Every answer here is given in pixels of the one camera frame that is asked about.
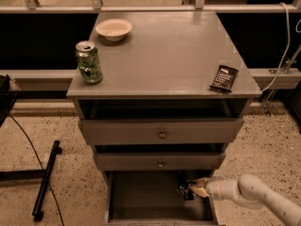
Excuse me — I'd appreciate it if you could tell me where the top grey drawer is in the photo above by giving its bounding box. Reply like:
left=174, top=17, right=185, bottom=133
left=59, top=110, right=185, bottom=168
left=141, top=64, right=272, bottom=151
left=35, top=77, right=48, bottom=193
left=79, top=118, right=244, bottom=145

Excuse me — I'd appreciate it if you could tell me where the black snack bar packet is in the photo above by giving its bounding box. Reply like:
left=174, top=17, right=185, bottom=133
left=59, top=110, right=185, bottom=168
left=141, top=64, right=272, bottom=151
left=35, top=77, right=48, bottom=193
left=211, top=65, right=239, bottom=93

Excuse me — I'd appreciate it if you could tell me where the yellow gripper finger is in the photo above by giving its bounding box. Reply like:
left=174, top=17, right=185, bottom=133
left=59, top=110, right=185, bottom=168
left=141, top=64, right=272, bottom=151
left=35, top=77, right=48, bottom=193
left=190, top=178, right=204, bottom=186
left=189, top=186, right=201, bottom=196

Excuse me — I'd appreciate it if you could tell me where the metal railing bar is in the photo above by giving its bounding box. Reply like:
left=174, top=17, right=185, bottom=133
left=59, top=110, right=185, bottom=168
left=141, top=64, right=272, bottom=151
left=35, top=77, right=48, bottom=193
left=0, top=4, right=301, bottom=14

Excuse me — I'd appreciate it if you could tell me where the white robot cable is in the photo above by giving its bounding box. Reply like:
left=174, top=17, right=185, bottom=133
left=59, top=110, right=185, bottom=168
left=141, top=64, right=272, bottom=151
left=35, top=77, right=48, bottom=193
left=261, top=2, right=301, bottom=93

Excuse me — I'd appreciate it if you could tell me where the black stand base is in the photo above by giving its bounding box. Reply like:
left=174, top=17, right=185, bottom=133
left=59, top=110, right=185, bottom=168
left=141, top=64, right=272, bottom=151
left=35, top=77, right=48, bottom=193
left=0, top=75, right=65, bottom=226

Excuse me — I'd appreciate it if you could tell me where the black floor cable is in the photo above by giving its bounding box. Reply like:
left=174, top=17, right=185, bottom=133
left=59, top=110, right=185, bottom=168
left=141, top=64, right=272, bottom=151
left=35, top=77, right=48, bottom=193
left=5, top=110, right=66, bottom=226

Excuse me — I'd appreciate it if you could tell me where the white paper bowl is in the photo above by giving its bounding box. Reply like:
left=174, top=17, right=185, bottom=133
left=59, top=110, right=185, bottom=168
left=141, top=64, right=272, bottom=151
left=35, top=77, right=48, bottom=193
left=96, top=19, right=133, bottom=41

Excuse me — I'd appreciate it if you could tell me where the middle grey drawer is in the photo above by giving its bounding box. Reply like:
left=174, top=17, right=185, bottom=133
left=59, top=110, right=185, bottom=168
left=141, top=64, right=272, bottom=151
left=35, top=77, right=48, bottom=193
left=94, top=153, right=226, bottom=171

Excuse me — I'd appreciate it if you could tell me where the grey wooden drawer cabinet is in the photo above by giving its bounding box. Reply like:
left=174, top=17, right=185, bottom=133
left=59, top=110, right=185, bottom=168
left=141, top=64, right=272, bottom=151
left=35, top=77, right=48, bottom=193
left=66, top=10, right=262, bottom=226

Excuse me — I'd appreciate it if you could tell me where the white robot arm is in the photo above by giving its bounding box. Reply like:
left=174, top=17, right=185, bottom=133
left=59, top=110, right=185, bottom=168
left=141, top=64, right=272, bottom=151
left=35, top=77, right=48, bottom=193
left=188, top=174, right=301, bottom=226

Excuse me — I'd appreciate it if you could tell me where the blue chip bag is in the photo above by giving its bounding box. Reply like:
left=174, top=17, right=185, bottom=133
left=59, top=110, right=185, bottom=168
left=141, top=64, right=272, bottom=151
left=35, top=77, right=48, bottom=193
left=176, top=170, right=194, bottom=201

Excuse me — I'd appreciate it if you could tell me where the green soda can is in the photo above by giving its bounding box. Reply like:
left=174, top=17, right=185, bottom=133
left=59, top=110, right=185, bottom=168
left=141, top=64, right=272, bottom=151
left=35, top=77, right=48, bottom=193
left=75, top=40, right=103, bottom=84

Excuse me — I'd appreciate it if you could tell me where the bottom grey open drawer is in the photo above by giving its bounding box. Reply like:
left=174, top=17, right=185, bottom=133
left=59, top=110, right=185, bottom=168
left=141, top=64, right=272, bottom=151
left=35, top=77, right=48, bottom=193
left=103, top=170, right=218, bottom=226

